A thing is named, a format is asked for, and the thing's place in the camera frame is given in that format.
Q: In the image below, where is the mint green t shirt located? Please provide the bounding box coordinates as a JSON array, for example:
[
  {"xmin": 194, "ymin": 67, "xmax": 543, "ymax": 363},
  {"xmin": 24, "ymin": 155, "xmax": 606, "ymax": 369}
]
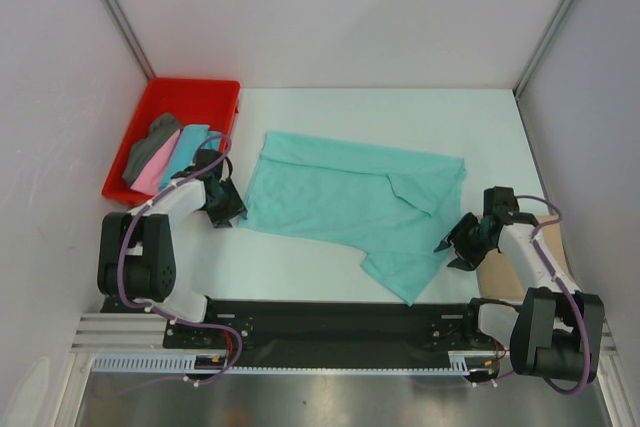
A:
[{"xmin": 239, "ymin": 131, "xmax": 466, "ymax": 305}]

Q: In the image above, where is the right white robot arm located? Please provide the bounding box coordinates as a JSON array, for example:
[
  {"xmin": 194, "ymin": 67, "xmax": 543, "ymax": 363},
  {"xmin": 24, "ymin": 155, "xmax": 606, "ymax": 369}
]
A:
[{"xmin": 436, "ymin": 187, "xmax": 605, "ymax": 395}]

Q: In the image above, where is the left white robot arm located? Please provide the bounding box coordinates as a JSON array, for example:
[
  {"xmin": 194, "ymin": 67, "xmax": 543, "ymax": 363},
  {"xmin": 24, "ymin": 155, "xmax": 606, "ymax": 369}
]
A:
[{"xmin": 97, "ymin": 149, "xmax": 247, "ymax": 347}]

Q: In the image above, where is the folded beige t shirt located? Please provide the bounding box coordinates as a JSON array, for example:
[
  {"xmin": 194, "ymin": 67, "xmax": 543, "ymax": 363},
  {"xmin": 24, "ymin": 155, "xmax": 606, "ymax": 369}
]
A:
[{"xmin": 476, "ymin": 223, "xmax": 573, "ymax": 302}]

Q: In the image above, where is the blue t shirt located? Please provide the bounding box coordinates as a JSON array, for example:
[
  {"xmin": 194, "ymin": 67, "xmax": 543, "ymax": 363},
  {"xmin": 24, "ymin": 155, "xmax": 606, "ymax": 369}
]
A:
[{"xmin": 159, "ymin": 124, "xmax": 222, "ymax": 190}]

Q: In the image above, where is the pink t shirt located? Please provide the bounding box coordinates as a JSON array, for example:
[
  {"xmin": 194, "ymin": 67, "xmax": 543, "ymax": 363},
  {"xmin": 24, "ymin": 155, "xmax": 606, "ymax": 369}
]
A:
[{"xmin": 130, "ymin": 130, "xmax": 181, "ymax": 196}]

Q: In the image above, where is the grey t shirt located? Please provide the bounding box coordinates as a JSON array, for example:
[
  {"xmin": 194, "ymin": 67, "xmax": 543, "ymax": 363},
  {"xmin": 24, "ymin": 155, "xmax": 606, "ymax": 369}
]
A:
[{"xmin": 122, "ymin": 113, "xmax": 182, "ymax": 186}]

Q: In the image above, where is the red plastic bin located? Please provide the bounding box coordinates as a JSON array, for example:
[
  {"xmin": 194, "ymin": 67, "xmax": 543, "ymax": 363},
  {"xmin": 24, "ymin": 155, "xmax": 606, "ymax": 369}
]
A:
[{"xmin": 102, "ymin": 78, "xmax": 241, "ymax": 207}]

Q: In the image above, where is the white slotted cable duct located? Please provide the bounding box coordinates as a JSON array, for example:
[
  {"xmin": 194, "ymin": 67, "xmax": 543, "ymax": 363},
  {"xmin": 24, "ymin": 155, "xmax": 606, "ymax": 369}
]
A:
[{"xmin": 91, "ymin": 352, "xmax": 499, "ymax": 377}]

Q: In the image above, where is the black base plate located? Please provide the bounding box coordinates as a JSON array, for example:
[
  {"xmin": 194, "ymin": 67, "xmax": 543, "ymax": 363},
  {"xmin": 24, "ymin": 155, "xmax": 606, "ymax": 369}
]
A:
[{"xmin": 162, "ymin": 299, "xmax": 508, "ymax": 372}]

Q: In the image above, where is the aluminium rail frame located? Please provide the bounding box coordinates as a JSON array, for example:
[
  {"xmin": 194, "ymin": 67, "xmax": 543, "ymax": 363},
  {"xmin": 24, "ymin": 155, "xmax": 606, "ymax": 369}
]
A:
[{"xmin": 69, "ymin": 206, "xmax": 621, "ymax": 427}]

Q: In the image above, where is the left aluminium corner post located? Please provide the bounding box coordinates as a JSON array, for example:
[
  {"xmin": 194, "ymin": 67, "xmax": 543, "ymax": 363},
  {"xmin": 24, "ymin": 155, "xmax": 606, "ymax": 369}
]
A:
[{"xmin": 100, "ymin": 0, "xmax": 156, "ymax": 81}]

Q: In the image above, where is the aluminium corner post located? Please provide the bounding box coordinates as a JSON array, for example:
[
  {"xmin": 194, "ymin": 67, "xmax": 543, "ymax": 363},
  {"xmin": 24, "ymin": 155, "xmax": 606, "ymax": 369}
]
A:
[
  {"xmin": 512, "ymin": 0, "xmax": 578, "ymax": 102},
  {"xmin": 100, "ymin": 0, "xmax": 156, "ymax": 81}
]

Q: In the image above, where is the right aluminium corner post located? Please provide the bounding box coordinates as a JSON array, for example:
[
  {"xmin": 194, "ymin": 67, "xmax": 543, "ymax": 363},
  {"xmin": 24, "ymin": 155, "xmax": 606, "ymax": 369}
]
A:
[{"xmin": 512, "ymin": 0, "xmax": 578, "ymax": 102}]

